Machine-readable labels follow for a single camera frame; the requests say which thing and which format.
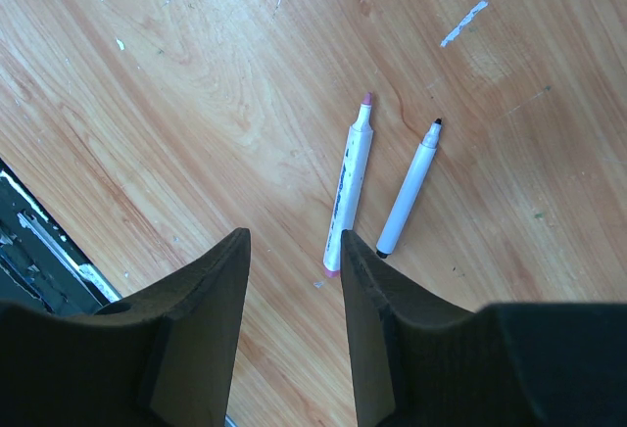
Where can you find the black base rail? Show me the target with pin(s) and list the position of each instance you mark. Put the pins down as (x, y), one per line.
(41, 265)

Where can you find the pink marker pen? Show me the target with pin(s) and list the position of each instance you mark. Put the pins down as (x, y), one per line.
(349, 185)

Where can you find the black marker pen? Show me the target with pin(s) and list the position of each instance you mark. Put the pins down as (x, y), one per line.
(409, 191)

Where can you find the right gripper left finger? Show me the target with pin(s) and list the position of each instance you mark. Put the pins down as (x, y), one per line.
(163, 356)

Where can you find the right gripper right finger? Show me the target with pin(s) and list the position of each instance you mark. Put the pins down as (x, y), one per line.
(418, 360)

